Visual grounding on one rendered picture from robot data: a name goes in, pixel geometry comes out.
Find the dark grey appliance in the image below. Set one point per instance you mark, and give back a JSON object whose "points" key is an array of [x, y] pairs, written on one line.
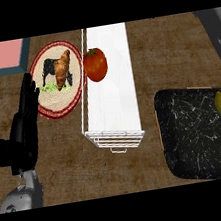
{"points": [[217, 38]]}

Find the teal tray with pink inside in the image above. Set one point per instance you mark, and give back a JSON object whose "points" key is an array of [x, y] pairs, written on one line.
{"points": [[4, 58]]}

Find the black marble tray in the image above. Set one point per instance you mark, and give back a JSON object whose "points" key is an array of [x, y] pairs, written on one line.
{"points": [[197, 135]]}

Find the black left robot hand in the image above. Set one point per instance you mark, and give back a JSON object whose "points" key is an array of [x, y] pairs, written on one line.
{"points": [[23, 129]]}

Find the brown croissant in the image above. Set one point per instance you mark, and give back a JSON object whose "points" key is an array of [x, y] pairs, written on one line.
{"points": [[63, 68]]}

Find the round red-rimmed cow placemat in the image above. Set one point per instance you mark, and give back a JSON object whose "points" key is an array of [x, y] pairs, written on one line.
{"points": [[57, 90]]}

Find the red tomato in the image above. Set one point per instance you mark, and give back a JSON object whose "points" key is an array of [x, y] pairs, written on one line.
{"points": [[95, 65]]}

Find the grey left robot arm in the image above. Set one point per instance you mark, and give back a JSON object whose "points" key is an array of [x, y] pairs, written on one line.
{"points": [[23, 193]]}

